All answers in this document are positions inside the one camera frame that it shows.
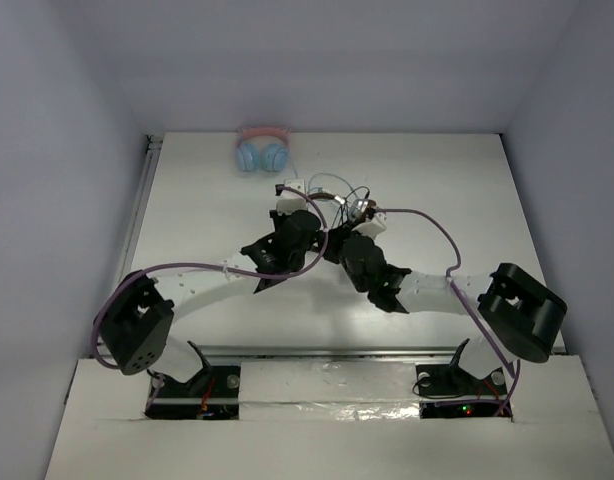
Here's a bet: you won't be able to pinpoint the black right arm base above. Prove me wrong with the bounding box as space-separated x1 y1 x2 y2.
412 340 513 419

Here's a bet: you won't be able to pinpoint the blue pink headphones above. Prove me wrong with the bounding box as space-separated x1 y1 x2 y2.
234 126 291 173

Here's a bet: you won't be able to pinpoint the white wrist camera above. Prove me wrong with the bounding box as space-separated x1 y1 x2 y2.
352 211 387 240
276 178 307 215

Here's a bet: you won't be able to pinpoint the brown silver headphones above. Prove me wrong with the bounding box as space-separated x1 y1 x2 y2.
308 188 376 226

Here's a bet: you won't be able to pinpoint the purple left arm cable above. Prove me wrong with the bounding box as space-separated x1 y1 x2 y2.
90 185 331 371

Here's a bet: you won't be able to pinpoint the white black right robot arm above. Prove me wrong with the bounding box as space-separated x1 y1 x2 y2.
324 226 567 393

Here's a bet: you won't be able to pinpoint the thin blue headphone cable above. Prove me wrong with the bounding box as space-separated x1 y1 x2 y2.
286 164 358 201

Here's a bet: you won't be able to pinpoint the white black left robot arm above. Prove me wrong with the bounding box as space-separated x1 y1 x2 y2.
92 210 329 376

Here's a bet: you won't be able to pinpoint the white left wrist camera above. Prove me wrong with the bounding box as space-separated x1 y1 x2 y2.
276 178 307 215

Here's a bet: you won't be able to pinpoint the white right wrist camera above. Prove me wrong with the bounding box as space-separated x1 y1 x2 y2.
352 211 387 240

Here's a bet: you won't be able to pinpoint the thin black headphone cable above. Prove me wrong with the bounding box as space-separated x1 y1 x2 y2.
331 185 371 226

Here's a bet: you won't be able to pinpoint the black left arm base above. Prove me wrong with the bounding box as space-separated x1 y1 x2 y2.
144 341 241 421

